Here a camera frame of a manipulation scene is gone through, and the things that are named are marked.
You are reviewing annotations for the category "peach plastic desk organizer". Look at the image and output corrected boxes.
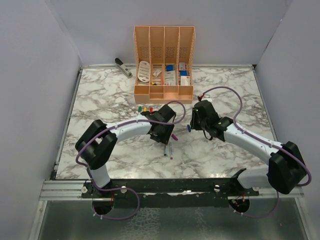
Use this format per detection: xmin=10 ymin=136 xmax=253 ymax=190
xmin=133 ymin=25 xmax=196 ymax=104

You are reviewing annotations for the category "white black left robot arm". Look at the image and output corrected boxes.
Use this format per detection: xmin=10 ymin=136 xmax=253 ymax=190
xmin=75 ymin=104 xmax=176 ymax=198

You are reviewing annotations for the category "white pen purple end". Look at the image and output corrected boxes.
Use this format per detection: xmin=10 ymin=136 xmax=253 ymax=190
xmin=168 ymin=141 xmax=174 ymax=160

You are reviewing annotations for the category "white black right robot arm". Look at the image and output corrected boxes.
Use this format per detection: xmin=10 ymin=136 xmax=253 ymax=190
xmin=190 ymin=100 xmax=307 ymax=196

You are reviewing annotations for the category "black mounting rail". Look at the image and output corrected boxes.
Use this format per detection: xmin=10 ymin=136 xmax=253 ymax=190
xmin=81 ymin=176 xmax=259 ymax=209

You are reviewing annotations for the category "white oval ruler card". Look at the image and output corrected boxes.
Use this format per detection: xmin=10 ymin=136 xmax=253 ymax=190
xmin=137 ymin=60 xmax=151 ymax=83

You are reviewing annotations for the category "purple pen cap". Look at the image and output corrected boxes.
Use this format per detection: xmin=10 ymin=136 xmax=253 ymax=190
xmin=171 ymin=134 xmax=178 ymax=141

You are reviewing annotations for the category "blue box in organizer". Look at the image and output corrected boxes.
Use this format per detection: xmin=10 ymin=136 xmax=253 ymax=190
xmin=166 ymin=64 xmax=175 ymax=72

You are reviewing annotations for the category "red white card box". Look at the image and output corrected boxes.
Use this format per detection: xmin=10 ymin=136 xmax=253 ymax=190
xmin=180 ymin=75 xmax=191 ymax=86

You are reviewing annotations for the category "black grey stapler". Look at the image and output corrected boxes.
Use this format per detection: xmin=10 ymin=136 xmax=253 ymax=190
xmin=114 ymin=58 xmax=133 ymax=79

